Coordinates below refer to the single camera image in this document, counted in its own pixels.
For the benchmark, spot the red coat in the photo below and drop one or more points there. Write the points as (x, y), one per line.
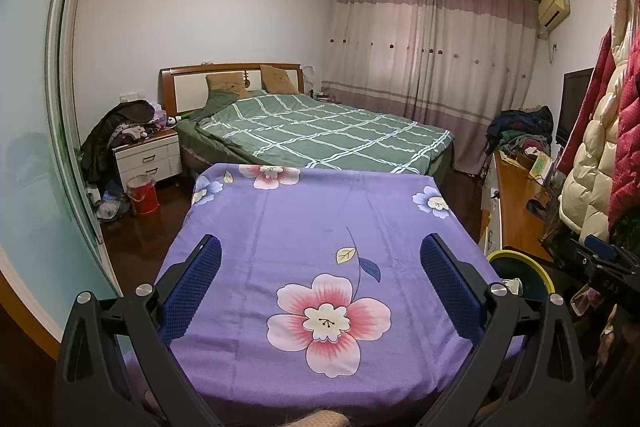
(600, 77)

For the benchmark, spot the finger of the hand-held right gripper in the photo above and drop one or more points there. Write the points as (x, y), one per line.
(600, 249)

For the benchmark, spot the wooden bed headboard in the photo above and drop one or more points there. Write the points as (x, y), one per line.
(185, 89)

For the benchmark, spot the white wooden nightstand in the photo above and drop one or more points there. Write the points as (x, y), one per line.
(147, 162)

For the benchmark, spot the long wooden cabinet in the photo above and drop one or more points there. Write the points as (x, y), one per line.
(515, 207)

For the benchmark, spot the cream puffer jacket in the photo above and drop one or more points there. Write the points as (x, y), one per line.
(585, 187)

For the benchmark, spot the mixed clothes pile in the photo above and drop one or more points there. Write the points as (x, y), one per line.
(520, 127)

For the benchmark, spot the white wall socket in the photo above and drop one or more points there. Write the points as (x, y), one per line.
(131, 98)

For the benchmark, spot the red bucket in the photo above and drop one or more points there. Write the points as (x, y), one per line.
(142, 199)

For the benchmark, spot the glass wardrobe sliding door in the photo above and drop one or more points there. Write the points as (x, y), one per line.
(35, 182)

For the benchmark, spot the person's pink fuzzy garment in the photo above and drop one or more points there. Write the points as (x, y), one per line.
(320, 419)

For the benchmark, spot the dark clothes heap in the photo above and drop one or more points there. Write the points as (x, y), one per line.
(107, 127)

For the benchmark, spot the beige air conditioner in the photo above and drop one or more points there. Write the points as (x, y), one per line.
(554, 4)

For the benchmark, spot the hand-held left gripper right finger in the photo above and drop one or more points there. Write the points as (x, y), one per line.
(450, 289)

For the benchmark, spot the clear plastic bags heap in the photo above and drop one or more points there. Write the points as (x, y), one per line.
(110, 209)

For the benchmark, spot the brown pillow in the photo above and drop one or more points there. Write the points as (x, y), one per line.
(227, 84)
(280, 79)

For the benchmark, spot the black television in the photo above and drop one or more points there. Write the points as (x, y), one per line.
(575, 107)

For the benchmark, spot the green plaid duvet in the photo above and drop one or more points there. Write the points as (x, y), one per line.
(320, 127)

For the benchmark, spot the purple floral blanket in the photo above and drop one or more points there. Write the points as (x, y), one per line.
(300, 217)

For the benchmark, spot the light green paper box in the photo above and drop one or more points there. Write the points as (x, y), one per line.
(542, 167)

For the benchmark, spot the yellow rimmed trash bin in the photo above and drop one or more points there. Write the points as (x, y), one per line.
(520, 267)

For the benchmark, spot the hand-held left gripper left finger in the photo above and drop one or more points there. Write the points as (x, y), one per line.
(192, 289)

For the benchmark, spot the pink beige curtain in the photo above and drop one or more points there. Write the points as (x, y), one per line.
(415, 57)

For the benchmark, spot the pink purple small items heap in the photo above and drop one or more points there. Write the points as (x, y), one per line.
(160, 122)

